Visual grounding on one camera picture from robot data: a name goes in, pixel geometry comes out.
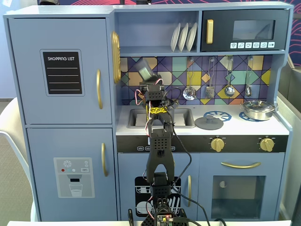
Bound gray pot lid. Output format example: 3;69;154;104
194;115;224;130

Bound controller board with LEDs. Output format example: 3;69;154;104
156;212;175;225

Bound gold freezer door handle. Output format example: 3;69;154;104
101;142;109;178

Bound gold microwave handle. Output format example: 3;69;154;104
206;19;214;45

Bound gold fridge door handle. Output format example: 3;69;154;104
96;68;104;110

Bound gold dishwasher door handle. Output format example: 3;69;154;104
187;174;192;208

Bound white toy plate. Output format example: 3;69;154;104
170;22;182;53
186;22;198;52
178;22;190;53

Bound thin black USB cable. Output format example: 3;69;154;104
162;87;213;226

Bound steel toy ladle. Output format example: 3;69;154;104
223;56;236;97

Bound steel toy spatula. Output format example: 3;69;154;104
205;57;215;100

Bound steel pot with lid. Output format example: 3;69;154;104
240;99;278;121

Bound gray desk partition panel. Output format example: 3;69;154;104
277;67;301;222

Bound blue toy kitchen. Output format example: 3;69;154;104
3;1;295;222

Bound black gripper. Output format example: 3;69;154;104
139;74;166;103

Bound gold toy phone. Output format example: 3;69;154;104
111;31;122;84

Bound steel slotted spoon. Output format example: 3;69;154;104
182;57;197;101

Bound white chair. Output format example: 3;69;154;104
0;97;39;222

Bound gold oven door handle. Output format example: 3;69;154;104
220;161;262;170

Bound gold stove knob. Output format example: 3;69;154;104
210;137;225;153
259;137;275;153

